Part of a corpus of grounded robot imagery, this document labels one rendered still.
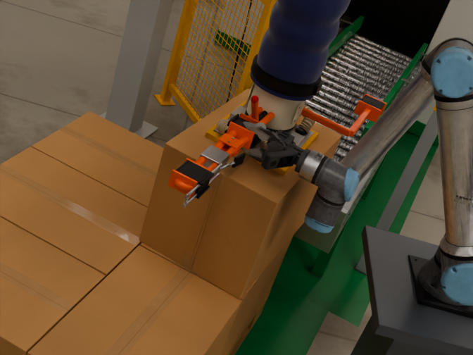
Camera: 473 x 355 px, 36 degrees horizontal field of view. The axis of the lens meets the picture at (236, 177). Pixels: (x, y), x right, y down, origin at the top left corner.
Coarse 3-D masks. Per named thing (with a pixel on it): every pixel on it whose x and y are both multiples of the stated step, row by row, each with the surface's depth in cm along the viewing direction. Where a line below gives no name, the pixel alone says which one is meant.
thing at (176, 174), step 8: (184, 168) 186; (192, 168) 187; (200, 168) 188; (208, 168) 189; (176, 176) 184; (184, 176) 183; (192, 176) 184; (200, 176) 185; (168, 184) 186; (192, 184) 183; (184, 192) 185
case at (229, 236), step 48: (240, 96) 263; (192, 144) 227; (336, 144) 261; (240, 192) 217; (288, 192) 220; (144, 240) 243; (192, 240) 233; (240, 240) 224; (288, 240) 266; (240, 288) 232
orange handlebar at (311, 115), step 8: (304, 112) 237; (312, 112) 237; (368, 112) 250; (264, 120) 223; (320, 120) 236; (328, 120) 236; (360, 120) 242; (336, 128) 235; (344, 128) 234; (352, 128) 236; (224, 136) 207; (232, 136) 211; (352, 136) 235; (216, 144) 203; (224, 144) 206; (232, 144) 205; (240, 144) 206; (232, 152) 203; (200, 160) 194; (176, 184) 184; (184, 184) 183
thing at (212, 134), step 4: (244, 104) 254; (228, 116) 245; (216, 124) 238; (212, 128) 235; (216, 128) 235; (208, 132) 232; (212, 132) 233; (216, 132) 233; (208, 136) 232; (212, 136) 232; (216, 136) 232; (220, 136) 232; (216, 140) 232
